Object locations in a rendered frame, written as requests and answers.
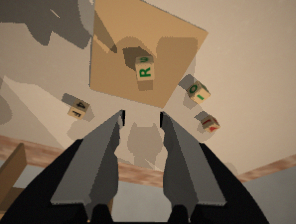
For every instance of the tan mat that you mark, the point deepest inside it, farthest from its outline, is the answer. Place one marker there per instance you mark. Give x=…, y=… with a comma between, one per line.
x=126, y=29

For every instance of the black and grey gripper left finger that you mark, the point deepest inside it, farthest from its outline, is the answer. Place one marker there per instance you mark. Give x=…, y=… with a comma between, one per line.
x=67, y=190

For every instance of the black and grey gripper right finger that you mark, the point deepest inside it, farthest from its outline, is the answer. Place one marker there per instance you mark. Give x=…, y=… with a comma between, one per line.
x=196, y=178

